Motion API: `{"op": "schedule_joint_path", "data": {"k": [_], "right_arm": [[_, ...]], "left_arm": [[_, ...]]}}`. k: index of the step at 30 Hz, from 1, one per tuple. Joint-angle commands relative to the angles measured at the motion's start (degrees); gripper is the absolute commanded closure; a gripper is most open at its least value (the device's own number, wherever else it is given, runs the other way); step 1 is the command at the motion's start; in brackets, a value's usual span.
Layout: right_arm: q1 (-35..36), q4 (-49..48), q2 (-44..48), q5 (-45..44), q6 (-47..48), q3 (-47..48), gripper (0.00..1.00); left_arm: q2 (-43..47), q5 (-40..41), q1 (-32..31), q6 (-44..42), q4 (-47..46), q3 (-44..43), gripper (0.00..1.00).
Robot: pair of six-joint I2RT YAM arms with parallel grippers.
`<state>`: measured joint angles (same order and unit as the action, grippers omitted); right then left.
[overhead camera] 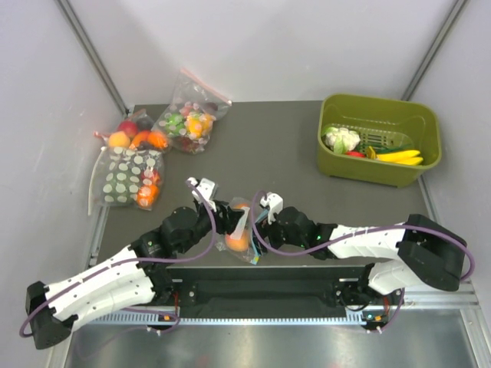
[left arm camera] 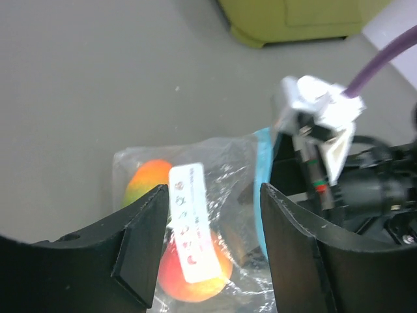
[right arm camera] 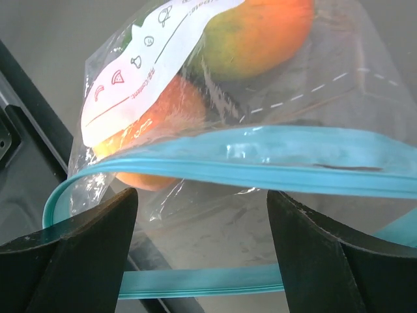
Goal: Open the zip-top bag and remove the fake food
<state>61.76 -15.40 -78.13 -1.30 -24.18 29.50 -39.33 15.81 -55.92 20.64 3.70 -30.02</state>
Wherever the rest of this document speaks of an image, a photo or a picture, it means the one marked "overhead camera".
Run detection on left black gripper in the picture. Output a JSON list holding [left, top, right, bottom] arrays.
[[179, 199, 244, 254]]

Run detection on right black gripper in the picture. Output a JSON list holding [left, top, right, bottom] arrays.
[[249, 215, 308, 255]]

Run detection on blue zip clear bag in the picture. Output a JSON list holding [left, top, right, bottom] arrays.
[[215, 197, 267, 265]]

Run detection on orange fake peach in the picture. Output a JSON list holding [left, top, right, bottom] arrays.
[[225, 232, 250, 252]]

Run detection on red fake apple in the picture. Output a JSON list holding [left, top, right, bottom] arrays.
[[345, 151, 366, 158]]

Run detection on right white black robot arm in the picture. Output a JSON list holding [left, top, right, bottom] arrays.
[[252, 207, 469, 304]]

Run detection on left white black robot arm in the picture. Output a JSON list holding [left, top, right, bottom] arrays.
[[19, 202, 247, 350]]

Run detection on white dotted zip bag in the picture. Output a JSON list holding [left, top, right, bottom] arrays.
[[87, 147, 164, 214]]

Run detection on white fake cauliflower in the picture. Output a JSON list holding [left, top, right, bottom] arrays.
[[321, 126, 361, 154]]

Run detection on red zip fruit bag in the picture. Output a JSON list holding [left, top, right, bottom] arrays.
[[94, 109, 170, 152]]

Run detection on green fake beans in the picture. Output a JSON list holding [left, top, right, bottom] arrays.
[[358, 142, 412, 159]]

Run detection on pink zip dotted bag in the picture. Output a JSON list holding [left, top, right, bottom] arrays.
[[153, 69, 232, 154]]

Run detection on yellow fake banana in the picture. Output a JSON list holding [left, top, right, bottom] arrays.
[[371, 149, 423, 166]]

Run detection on dark grey table mat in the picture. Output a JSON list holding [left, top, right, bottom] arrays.
[[98, 101, 427, 261]]

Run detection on olive green plastic bin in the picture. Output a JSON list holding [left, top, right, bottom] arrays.
[[317, 94, 442, 187]]

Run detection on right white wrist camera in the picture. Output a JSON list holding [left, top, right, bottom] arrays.
[[260, 192, 284, 224]]

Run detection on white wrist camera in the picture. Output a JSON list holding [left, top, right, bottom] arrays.
[[260, 192, 284, 224], [186, 177, 216, 211]]

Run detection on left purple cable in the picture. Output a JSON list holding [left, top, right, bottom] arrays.
[[19, 178, 219, 338]]

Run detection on purple cable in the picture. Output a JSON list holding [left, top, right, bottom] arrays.
[[251, 190, 476, 333], [19, 178, 219, 338]]

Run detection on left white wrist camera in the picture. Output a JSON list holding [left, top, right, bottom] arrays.
[[186, 177, 216, 211]]

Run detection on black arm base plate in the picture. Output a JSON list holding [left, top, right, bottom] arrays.
[[129, 266, 404, 307]]

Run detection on grey slotted cable duct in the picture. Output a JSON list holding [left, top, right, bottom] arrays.
[[91, 309, 384, 326]]

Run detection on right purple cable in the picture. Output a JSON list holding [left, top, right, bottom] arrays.
[[251, 190, 476, 333]]

